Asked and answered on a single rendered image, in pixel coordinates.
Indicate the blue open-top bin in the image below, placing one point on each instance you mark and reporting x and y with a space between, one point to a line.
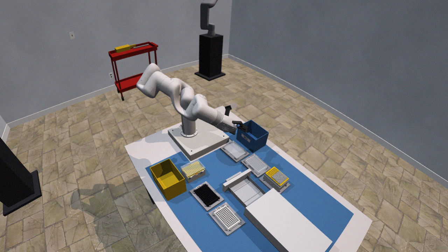
255 138

